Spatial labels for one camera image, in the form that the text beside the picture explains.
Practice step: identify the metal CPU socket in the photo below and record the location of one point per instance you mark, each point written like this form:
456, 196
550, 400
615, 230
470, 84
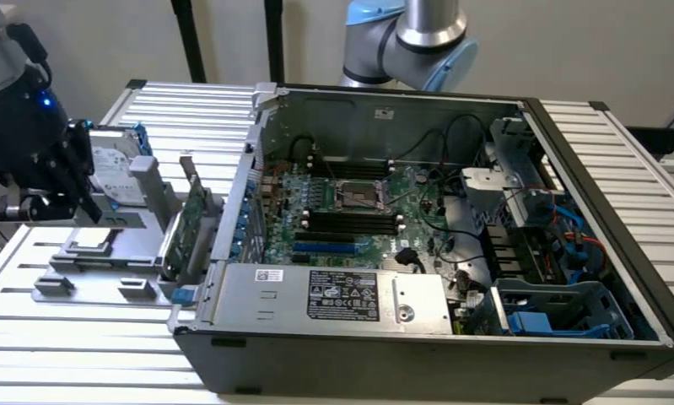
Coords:
358, 195

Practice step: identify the silver hard disk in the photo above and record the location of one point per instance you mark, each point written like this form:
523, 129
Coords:
113, 169

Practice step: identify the short black expansion slot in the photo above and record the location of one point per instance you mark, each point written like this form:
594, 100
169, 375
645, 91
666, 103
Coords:
306, 259

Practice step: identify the grey parts rack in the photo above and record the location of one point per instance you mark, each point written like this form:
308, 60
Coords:
116, 270

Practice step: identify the black open PC case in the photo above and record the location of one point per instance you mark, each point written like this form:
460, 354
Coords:
426, 363

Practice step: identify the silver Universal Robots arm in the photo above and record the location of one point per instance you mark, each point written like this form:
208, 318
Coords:
420, 25

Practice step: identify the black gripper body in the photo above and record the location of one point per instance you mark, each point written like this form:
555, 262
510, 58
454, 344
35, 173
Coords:
16, 126

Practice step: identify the black stand pole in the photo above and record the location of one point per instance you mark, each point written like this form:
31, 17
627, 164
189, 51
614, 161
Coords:
274, 38
189, 38

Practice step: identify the blue case latch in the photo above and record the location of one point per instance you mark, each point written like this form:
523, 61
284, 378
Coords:
183, 295

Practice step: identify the green graphics card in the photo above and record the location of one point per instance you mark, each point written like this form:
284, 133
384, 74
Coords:
187, 219

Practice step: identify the blue disk carrier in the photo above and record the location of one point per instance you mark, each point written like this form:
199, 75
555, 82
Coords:
140, 139

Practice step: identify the black RAM slot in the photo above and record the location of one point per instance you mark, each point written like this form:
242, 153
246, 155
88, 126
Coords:
350, 161
350, 170
350, 230
350, 219
350, 214
350, 225
350, 165

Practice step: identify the green motherboard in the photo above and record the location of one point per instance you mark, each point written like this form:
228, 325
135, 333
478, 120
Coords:
314, 198

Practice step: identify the white case sticker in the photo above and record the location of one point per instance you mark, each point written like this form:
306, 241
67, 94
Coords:
382, 113

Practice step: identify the blue expansion slot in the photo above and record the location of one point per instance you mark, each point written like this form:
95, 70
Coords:
322, 247

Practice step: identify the blue plastic disk cage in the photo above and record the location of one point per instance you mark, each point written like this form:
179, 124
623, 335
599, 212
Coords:
561, 308

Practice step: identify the black power connector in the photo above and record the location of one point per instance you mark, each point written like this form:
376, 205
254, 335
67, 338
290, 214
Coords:
406, 258

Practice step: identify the black block beside table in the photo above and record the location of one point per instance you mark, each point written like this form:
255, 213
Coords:
654, 140

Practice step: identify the grey power supply unit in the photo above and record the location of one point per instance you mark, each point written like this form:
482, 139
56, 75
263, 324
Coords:
324, 295

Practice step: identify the metal disk bay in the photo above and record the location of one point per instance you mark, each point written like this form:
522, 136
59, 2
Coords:
517, 152

